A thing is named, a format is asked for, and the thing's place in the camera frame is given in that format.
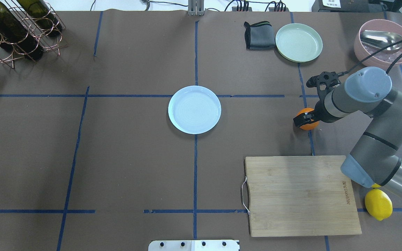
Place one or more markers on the pink bowl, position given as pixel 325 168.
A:
pixel 382 59

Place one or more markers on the orange mandarin fruit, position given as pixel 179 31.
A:
pixel 308 126

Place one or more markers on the dark wine bottle lower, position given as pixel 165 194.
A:
pixel 16 34

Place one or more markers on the light blue plate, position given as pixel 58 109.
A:
pixel 194 110

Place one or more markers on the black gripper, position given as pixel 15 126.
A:
pixel 320 112

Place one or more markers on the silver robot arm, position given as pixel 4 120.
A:
pixel 373 159

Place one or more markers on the dark wine bottle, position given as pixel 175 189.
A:
pixel 42 16
pixel 16 34

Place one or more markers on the light green plate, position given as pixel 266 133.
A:
pixel 298 42

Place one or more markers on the wooden cutting board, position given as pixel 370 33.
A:
pixel 292 196

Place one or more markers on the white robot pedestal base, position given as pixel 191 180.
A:
pixel 195 245

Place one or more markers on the copper wire bottle rack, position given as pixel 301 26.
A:
pixel 28 30

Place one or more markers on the metal scoop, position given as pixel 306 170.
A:
pixel 389 42

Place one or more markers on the folded grey cloth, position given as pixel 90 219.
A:
pixel 259 36

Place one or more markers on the dark wine bottle upper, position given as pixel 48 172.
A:
pixel 42 16

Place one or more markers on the aluminium frame post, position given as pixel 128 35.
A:
pixel 196 8

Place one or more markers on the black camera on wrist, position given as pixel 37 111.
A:
pixel 324 81

